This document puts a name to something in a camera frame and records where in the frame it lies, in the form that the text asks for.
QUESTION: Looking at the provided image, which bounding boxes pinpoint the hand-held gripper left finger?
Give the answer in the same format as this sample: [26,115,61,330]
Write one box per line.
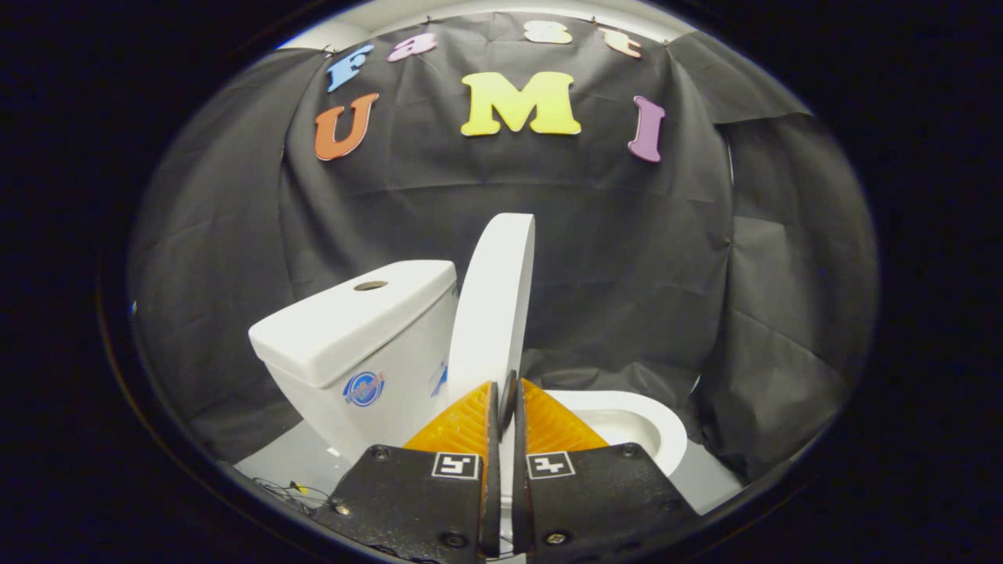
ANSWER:
[313,381,503,561]

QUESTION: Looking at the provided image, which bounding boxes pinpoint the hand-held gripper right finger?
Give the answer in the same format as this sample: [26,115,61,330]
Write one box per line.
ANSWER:
[512,378,702,562]

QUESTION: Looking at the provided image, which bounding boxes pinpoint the black round lid tab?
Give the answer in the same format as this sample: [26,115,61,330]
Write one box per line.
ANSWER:
[500,370,519,433]

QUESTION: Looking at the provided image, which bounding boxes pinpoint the white toilet lid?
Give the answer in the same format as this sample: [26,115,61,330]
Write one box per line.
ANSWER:
[447,213,537,410]

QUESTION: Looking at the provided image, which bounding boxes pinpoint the white toilet seat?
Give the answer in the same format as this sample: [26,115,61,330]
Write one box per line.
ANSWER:
[541,389,689,478]

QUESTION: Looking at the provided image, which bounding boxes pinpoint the white ceramic toilet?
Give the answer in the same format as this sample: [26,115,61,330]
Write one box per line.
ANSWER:
[249,260,689,479]

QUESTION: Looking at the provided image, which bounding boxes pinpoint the black backdrop cloth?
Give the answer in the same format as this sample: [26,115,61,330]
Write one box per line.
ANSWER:
[125,12,878,483]

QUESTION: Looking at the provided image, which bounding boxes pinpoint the thin black cable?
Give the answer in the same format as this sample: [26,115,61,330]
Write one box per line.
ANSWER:
[251,475,331,514]

